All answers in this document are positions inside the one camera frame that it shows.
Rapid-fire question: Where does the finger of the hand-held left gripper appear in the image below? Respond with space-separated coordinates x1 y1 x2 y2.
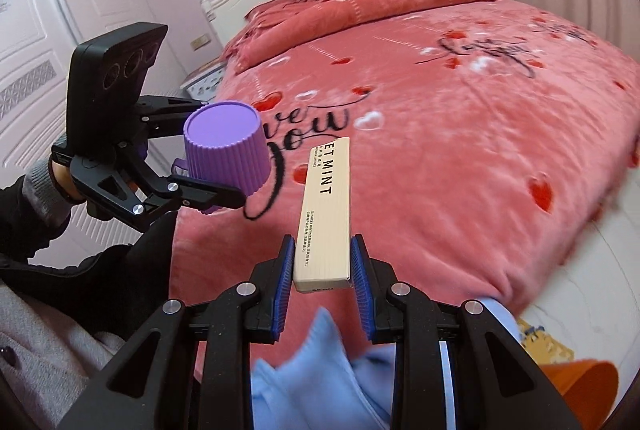
107 144 247 221
136 94 211 141

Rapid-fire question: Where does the white nightstand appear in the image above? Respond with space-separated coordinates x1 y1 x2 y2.
180 60 231 100

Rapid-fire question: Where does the purple ribbed cup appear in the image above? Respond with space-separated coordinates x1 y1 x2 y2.
172 101 271 215

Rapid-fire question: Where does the beige mint box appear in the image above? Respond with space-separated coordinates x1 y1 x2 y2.
292 136 352 293

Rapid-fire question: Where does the light blue garment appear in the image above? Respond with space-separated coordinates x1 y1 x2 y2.
250 297 526 430

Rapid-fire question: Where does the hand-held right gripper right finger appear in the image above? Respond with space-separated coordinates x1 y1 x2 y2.
350 235 583 430

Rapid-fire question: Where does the person's grey coat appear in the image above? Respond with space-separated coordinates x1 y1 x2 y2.
0 282 126 430

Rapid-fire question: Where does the person's left forearm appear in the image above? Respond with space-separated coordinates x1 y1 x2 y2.
0 157 91 261

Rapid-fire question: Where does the pink heart print blanket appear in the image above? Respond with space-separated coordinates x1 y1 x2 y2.
167 0 640 361

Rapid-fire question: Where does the red cup gold interior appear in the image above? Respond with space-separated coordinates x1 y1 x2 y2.
542 359 620 430

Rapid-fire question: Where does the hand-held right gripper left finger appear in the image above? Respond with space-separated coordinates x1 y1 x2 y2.
57 235 297 430

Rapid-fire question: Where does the folded red quilt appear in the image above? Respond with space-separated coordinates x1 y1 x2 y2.
235 0 511 68

